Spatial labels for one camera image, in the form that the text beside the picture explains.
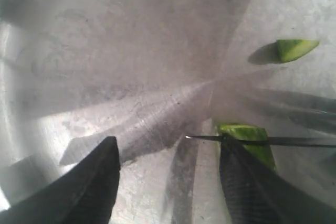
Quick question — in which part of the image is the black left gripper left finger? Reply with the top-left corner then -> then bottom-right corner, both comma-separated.
1,136 -> 120,223

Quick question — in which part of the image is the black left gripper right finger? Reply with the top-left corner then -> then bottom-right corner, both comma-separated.
219,136 -> 335,223

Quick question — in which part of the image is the black knife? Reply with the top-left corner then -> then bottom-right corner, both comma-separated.
185,135 -> 335,148

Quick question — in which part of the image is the green chili pepper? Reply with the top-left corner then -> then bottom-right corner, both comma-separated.
216,123 -> 276,171

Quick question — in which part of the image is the green wedge-shaped fruit slice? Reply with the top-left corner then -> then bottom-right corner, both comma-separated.
276,39 -> 320,63

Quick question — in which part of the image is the round stainless steel plate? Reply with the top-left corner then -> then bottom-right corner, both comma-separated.
1,0 -> 335,223

